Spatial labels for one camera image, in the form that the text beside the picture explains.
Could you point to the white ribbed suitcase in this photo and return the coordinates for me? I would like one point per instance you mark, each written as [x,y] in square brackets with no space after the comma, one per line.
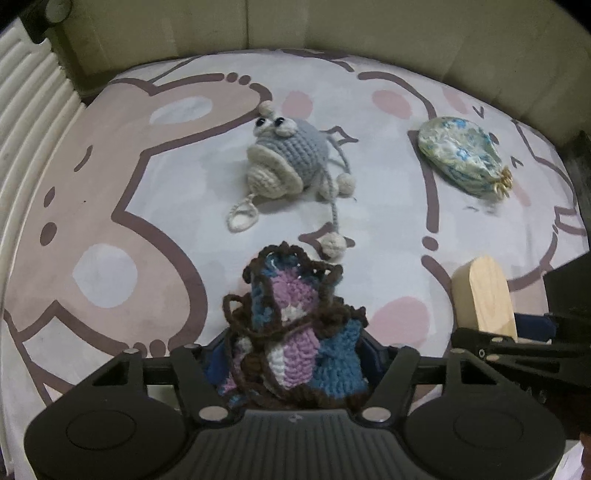
[27,115]

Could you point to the brown purple blue crochet piece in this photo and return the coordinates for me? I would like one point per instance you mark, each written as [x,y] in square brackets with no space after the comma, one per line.
[295,341]

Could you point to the oval wooden block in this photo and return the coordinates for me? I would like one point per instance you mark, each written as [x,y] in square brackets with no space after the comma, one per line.
[485,295]

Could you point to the cartoon bear printed blanket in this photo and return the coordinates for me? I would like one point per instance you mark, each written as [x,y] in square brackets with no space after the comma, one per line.
[161,184]

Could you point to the cream cabinet door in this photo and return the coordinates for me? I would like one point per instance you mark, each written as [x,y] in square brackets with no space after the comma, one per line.
[517,60]
[161,27]
[346,23]

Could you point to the grey crochet fish toy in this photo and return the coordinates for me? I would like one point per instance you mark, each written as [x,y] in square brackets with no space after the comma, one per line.
[291,147]

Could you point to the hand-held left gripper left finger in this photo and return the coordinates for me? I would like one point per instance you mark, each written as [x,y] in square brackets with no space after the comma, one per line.
[208,367]

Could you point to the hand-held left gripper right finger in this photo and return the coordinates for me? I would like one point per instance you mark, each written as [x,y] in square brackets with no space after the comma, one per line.
[376,357]

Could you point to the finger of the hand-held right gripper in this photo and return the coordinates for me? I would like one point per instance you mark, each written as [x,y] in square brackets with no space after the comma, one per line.
[531,327]
[531,353]

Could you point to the cream cabinet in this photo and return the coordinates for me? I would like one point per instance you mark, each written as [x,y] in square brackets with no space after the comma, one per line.
[323,23]

